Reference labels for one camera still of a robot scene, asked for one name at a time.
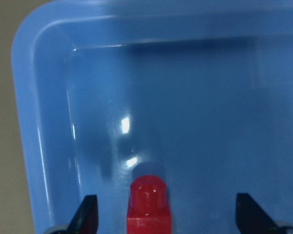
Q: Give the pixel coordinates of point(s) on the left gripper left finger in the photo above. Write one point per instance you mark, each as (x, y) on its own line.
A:
(86, 218)

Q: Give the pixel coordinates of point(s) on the red block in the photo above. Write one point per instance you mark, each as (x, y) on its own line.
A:
(148, 208)

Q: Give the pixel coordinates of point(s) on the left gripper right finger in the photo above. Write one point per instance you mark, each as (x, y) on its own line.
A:
(250, 218)

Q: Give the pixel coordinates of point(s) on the blue plastic tray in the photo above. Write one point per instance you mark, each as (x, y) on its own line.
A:
(197, 92)

